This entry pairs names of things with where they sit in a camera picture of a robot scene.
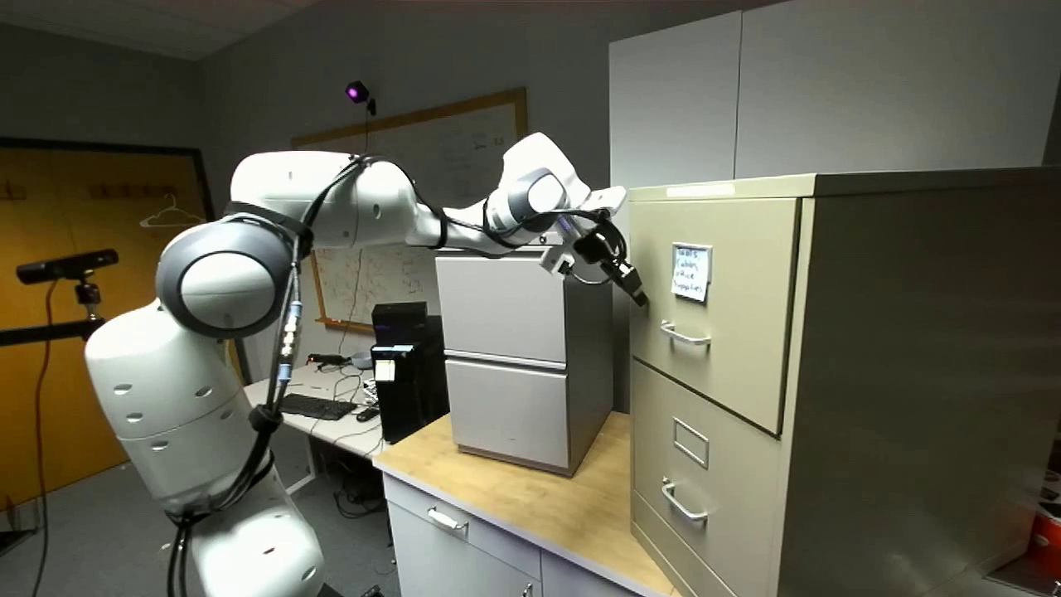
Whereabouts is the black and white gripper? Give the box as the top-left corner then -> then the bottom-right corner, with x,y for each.
538,210 -> 653,312

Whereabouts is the beige labelled file cabinet drawer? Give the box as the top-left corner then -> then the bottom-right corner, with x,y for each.
626,196 -> 805,437

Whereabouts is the white paper drawer label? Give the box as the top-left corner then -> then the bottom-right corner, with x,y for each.
665,238 -> 717,309

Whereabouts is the grey two-drawer cabinet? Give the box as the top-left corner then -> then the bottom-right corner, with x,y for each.
431,245 -> 617,482

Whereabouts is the wood-top white counter cabinet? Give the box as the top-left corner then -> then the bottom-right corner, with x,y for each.
370,411 -> 678,597

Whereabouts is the beige unlabelled file cabinet drawer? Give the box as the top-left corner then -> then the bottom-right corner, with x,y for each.
626,359 -> 791,597

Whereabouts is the beige metal file cabinet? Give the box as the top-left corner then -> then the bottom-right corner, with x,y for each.
626,163 -> 1061,597

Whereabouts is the wood-framed whiteboard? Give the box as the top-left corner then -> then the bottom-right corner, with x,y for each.
287,88 -> 534,340

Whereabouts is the black computer tower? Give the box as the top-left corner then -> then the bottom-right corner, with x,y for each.
366,299 -> 452,447

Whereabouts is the grey office desk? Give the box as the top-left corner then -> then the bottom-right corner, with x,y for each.
239,363 -> 389,465

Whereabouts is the black keyboard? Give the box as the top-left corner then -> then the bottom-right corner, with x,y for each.
277,393 -> 361,426

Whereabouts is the red container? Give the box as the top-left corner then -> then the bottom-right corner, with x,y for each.
1023,498 -> 1061,586

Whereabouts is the yellow wooden door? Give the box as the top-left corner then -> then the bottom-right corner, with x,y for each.
0,140 -> 249,511

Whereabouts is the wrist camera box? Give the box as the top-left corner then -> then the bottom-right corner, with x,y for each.
538,245 -> 581,279

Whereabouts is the white wall cabinet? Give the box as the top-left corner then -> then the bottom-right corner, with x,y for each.
604,0 -> 1061,193

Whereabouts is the camera with purple light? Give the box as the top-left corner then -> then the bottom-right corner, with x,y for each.
342,80 -> 381,121

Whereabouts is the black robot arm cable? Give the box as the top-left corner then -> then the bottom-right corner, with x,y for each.
162,154 -> 624,597

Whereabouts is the black camera on tripod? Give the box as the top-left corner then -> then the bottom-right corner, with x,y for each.
14,245 -> 122,328

